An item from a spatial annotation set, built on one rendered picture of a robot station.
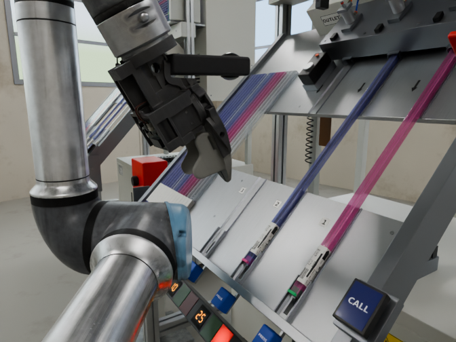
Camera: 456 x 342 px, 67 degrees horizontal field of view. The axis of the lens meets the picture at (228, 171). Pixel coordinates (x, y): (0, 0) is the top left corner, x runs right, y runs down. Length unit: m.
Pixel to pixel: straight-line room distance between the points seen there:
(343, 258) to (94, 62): 4.02
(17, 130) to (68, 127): 3.54
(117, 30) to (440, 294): 0.76
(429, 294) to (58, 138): 0.74
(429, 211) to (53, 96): 0.51
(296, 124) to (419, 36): 3.74
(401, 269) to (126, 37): 0.41
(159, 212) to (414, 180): 3.50
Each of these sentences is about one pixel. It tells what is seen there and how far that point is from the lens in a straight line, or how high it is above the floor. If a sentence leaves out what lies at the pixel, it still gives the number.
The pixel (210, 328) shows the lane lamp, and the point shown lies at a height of 0.66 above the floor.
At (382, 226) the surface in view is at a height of 0.84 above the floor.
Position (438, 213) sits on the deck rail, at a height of 0.87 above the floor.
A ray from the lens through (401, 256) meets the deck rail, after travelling 0.46.
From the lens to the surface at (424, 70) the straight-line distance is 0.72.
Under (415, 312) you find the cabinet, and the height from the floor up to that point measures 0.62.
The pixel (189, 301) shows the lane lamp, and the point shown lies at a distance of 0.65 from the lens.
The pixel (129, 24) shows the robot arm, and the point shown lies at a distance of 0.41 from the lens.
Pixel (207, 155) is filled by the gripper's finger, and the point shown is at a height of 0.94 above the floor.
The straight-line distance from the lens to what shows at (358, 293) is 0.42.
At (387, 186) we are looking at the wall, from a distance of 3.97.
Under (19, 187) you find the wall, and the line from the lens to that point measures 4.15.
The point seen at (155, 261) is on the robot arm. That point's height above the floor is 0.80.
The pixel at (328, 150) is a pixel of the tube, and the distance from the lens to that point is 0.63.
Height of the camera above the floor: 1.01
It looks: 12 degrees down
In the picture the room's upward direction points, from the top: straight up
